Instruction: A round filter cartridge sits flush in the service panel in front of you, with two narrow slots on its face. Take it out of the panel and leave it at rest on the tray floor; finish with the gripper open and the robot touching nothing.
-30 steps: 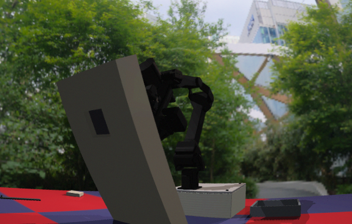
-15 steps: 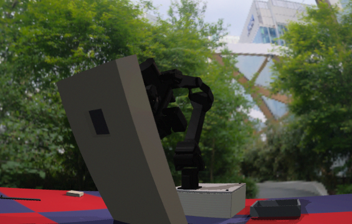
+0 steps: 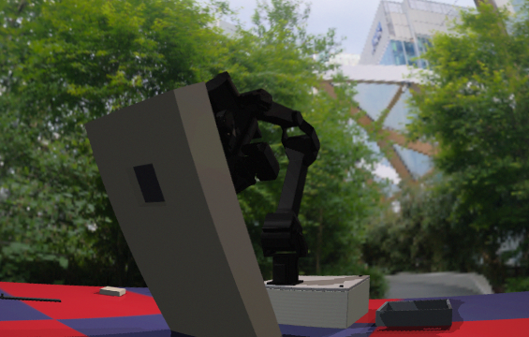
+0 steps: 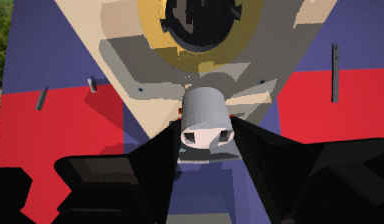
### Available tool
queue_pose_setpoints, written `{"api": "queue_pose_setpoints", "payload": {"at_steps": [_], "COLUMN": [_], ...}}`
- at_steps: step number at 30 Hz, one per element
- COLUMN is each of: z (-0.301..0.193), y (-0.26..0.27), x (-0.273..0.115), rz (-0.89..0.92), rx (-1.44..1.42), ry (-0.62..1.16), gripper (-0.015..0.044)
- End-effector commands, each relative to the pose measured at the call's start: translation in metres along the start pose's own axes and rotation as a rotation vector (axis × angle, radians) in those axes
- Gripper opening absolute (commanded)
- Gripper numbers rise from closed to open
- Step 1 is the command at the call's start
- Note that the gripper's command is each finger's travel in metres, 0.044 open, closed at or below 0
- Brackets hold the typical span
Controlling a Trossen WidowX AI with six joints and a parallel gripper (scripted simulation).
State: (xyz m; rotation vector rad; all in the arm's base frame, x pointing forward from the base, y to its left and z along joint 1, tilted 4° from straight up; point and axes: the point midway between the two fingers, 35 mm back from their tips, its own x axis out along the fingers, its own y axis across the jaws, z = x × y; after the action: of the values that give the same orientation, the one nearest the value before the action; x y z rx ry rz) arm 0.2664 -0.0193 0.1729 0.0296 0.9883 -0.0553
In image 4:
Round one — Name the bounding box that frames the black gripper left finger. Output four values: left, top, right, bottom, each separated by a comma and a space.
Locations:
54, 120, 181, 224

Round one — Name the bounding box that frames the beige service panel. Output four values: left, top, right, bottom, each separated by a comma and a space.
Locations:
54, 0, 338, 139

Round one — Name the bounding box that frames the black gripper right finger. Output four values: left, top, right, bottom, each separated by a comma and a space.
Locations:
230, 116, 384, 224

